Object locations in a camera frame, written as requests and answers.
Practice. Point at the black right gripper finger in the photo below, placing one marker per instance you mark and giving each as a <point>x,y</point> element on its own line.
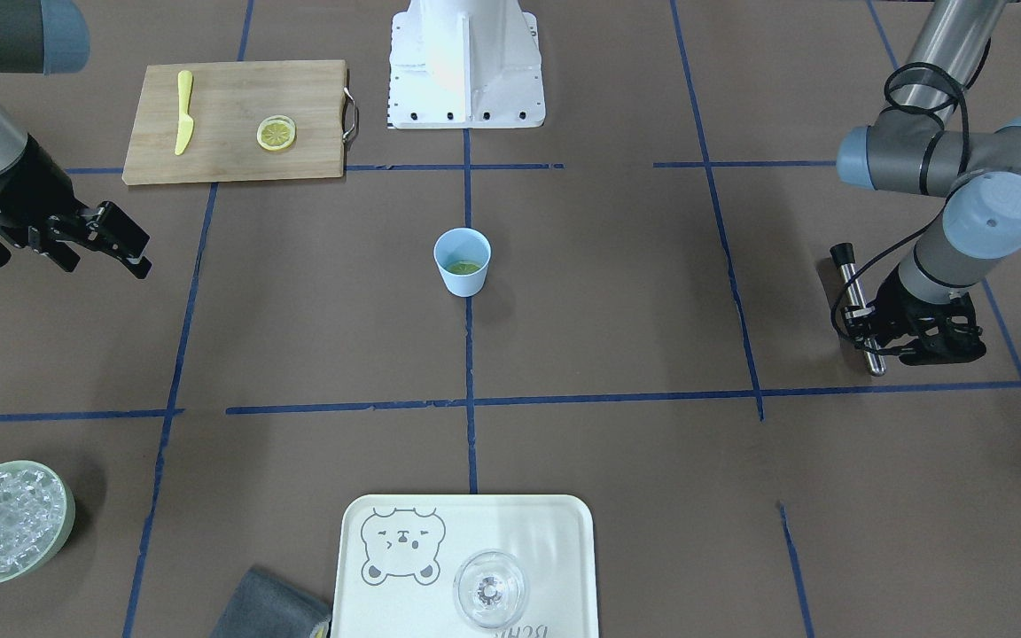
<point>130,255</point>
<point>109,219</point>

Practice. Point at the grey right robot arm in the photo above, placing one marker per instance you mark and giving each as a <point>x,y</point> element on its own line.
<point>40,37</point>

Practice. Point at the lemon slice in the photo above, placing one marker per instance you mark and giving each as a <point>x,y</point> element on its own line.
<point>463,268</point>
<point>276,133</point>

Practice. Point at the green bowl of ice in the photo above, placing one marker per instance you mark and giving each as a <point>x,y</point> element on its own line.
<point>37,511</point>

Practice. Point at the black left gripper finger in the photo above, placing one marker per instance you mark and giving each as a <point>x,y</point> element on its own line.
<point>864,341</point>
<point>859,316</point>

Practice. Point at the lemon slice on board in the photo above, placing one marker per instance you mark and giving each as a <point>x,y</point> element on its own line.
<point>276,133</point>

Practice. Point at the folded grey cloth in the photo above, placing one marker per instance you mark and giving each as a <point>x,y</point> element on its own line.
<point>265,606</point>

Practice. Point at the wooden cutting board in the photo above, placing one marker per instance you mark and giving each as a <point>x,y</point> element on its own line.
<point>228,102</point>

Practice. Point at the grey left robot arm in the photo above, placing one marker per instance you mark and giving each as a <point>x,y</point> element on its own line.
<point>921,143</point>

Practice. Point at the light blue plastic cup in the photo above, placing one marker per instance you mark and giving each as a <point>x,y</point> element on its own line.
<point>462,257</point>

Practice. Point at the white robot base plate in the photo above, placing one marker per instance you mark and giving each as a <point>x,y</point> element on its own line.
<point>465,65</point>

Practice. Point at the cream bear serving tray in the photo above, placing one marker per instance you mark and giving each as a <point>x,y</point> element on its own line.
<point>399,554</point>

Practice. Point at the yellow plastic knife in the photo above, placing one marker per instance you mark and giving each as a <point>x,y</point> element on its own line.
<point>185,123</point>

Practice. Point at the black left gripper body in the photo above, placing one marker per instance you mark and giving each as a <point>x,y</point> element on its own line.
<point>901,307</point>

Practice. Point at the clear wine glass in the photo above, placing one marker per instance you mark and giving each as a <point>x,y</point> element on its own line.
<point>491,590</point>

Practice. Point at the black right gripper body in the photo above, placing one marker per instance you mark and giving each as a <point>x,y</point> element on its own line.
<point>26,197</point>

